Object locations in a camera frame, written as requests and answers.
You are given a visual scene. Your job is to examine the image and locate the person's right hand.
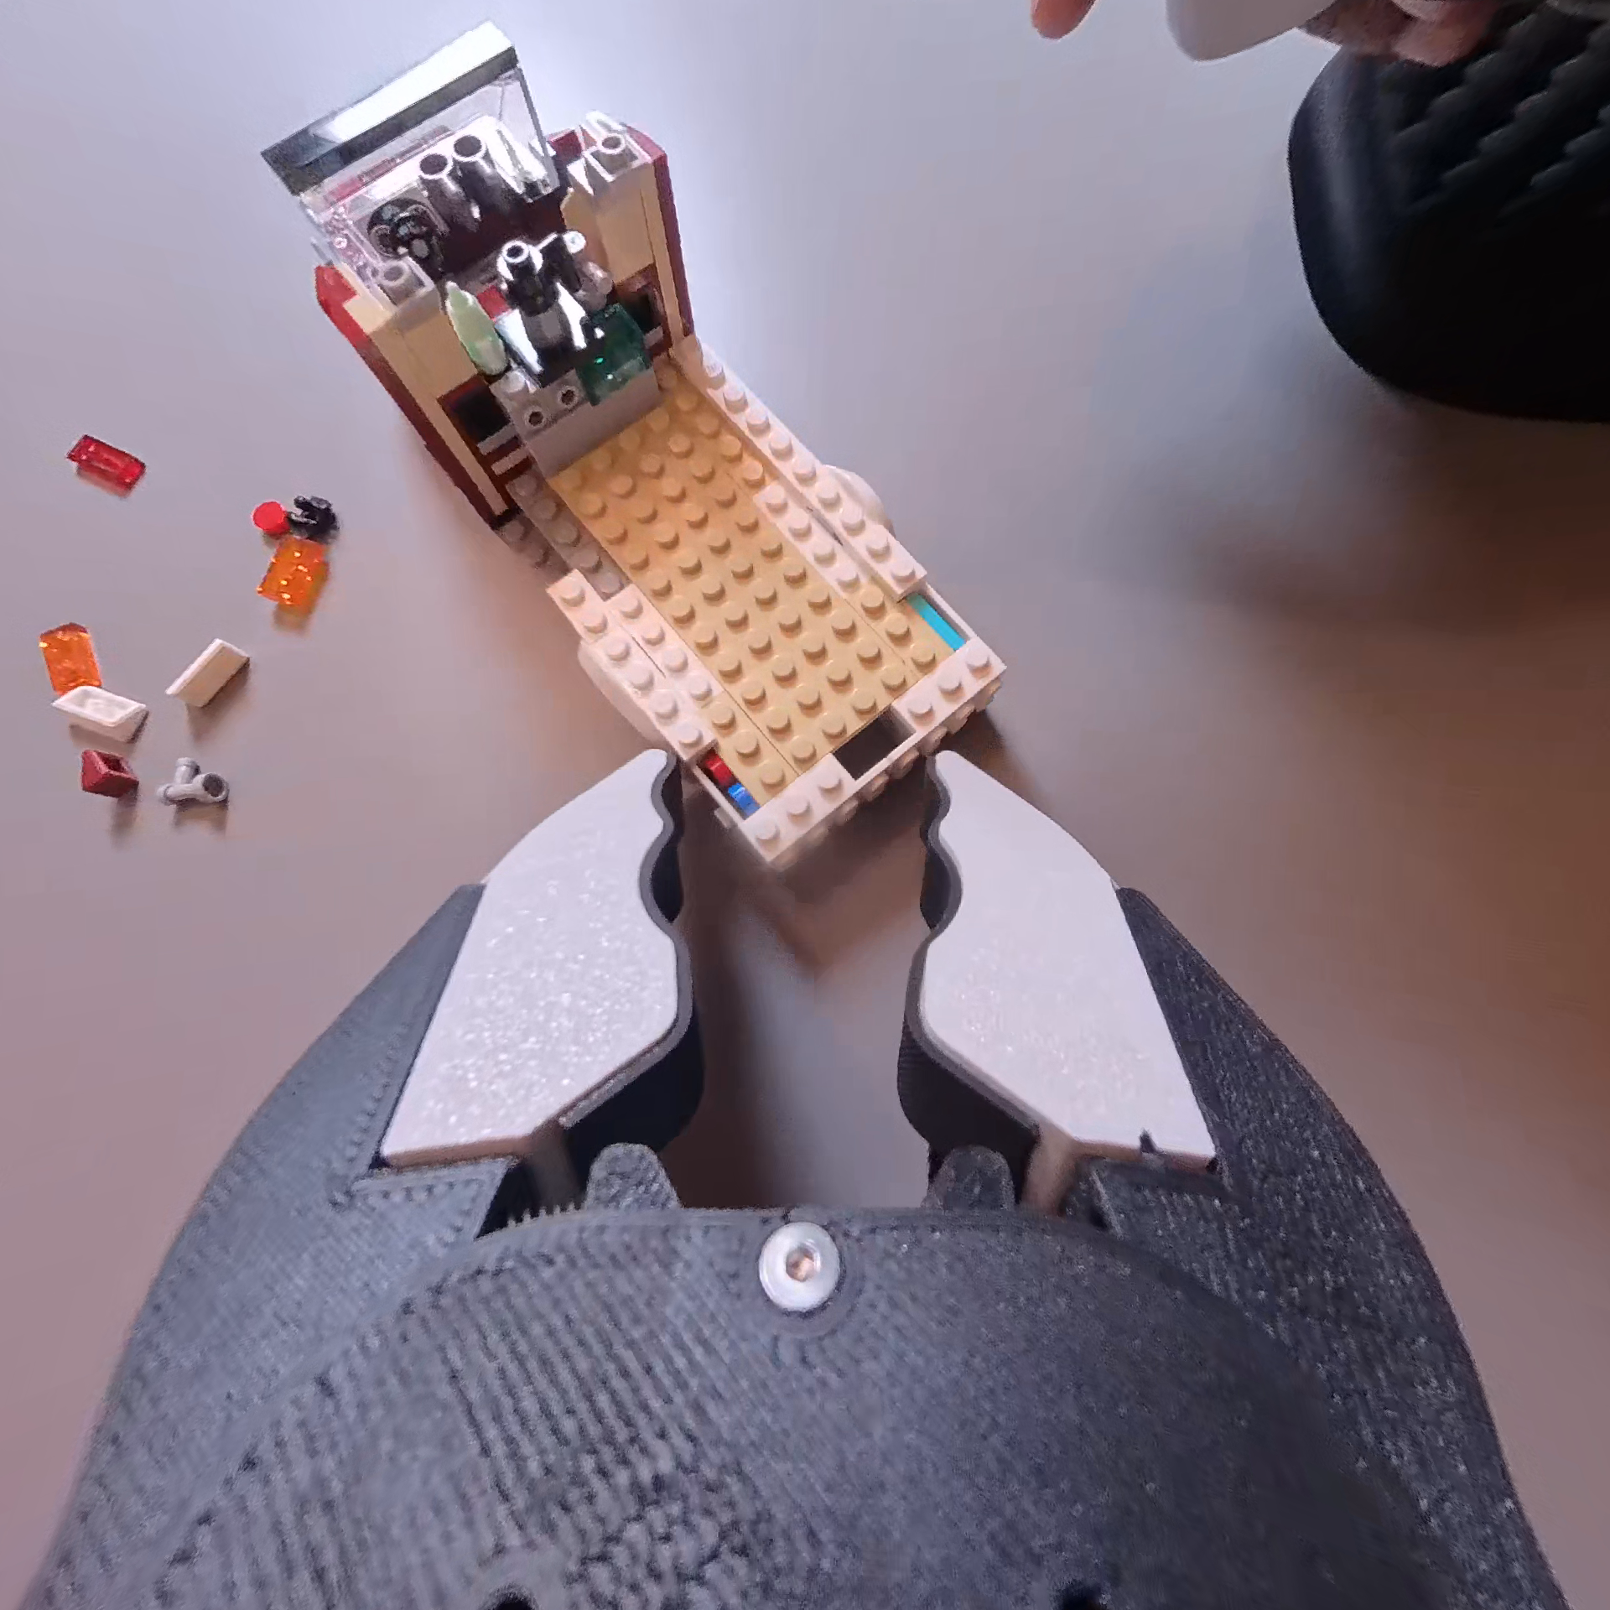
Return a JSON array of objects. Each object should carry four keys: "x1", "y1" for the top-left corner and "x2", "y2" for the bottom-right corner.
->
[{"x1": 1032, "y1": 0, "x2": 1530, "y2": 67}]

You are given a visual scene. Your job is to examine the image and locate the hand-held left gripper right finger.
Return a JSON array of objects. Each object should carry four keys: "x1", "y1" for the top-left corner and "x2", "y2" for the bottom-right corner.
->
[{"x1": 899, "y1": 751, "x2": 1221, "y2": 1219}]

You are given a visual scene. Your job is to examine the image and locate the small black angled brick piece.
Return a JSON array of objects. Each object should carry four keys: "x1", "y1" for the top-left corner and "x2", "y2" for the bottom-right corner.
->
[{"x1": 510, "y1": 291, "x2": 599, "y2": 360}]

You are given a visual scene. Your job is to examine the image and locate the white tile brick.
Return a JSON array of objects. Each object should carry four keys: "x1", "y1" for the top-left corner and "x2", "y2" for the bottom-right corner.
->
[{"x1": 52, "y1": 684, "x2": 152, "y2": 744}]

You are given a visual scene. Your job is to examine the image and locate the tan white red brick vehicle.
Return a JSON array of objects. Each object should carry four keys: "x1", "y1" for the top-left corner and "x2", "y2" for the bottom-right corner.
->
[{"x1": 261, "y1": 19, "x2": 1011, "y2": 872}]

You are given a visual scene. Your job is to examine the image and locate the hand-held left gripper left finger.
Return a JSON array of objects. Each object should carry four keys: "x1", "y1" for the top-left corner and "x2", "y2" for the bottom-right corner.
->
[{"x1": 378, "y1": 751, "x2": 700, "y2": 1219}]

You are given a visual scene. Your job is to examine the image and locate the grey desk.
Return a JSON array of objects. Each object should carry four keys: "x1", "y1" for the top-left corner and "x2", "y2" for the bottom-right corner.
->
[{"x1": 0, "y1": 0, "x2": 1610, "y2": 1386}]

